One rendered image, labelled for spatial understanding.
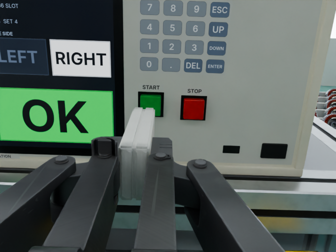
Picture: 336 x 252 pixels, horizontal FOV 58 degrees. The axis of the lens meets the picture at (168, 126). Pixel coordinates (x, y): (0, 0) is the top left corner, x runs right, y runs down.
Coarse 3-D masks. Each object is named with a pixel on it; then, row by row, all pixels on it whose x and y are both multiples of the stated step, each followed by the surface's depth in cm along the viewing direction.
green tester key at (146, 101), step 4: (140, 96) 26; (144, 96) 26; (148, 96) 26; (152, 96) 26; (156, 96) 26; (160, 96) 26; (140, 100) 26; (144, 100) 26; (148, 100) 26; (152, 100) 26; (156, 100) 26; (160, 100) 26; (140, 104) 26; (144, 104) 26; (148, 104) 26; (152, 104) 26; (156, 104) 26; (160, 104) 26; (144, 108) 26; (156, 108) 26; (160, 108) 27; (156, 112) 27
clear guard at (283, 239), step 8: (176, 232) 29; (184, 232) 29; (192, 232) 29; (176, 240) 27; (184, 240) 28; (192, 240) 28; (280, 240) 28; (288, 240) 28; (296, 240) 28; (304, 240) 28; (312, 240) 28; (320, 240) 28; (328, 240) 28; (176, 248) 26; (184, 248) 27; (192, 248) 27; (200, 248) 27; (288, 248) 27; (296, 248) 27; (304, 248) 27; (312, 248) 27; (320, 248) 27; (328, 248) 27
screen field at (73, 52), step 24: (0, 48) 25; (24, 48) 25; (48, 48) 25; (72, 48) 25; (96, 48) 25; (0, 72) 26; (24, 72) 26; (48, 72) 26; (72, 72) 26; (96, 72) 26
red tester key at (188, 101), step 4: (184, 100) 26; (188, 100) 26; (192, 100) 26; (196, 100) 26; (200, 100) 26; (184, 104) 26; (188, 104) 26; (192, 104) 26; (196, 104) 26; (200, 104) 26; (184, 108) 26; (188, 108) 26; (192, 108) 26; (196, 108) 26; (200, 108) 26; (184, 112) 27; (188, 112) 27; (192, 112) 27; (196, 112) 27; (200, 112) 27; (184, 116) 27; (188, 116) 27; (192, 116) 27; (196, 116) 27; (200, 116) 27
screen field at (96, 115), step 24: (0, 96) 27; (24, 96) 27; (48, 96) 27; (72, 96) 27; (96, 96) 27; (0, 120) 27; (24, 120) 27; (48, 120) 27; (72, 120) 27; (96, 120) 27
